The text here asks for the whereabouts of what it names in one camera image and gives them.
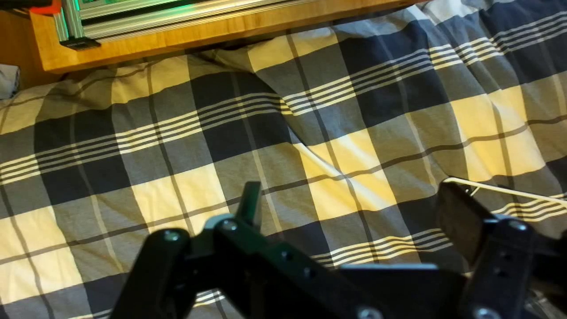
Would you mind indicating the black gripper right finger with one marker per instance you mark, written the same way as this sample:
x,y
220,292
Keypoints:
x,y
499,253

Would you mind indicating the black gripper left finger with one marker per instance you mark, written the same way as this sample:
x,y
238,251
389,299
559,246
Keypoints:
x,y
172,266

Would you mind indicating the white wire hanger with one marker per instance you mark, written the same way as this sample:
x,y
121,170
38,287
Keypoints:
x,y
483,186

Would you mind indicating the plaid checkered duvet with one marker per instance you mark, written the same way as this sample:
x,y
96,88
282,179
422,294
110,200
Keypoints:
x,y
350,129

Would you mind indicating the wooden cart board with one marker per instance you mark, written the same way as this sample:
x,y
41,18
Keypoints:
x,y
203,32

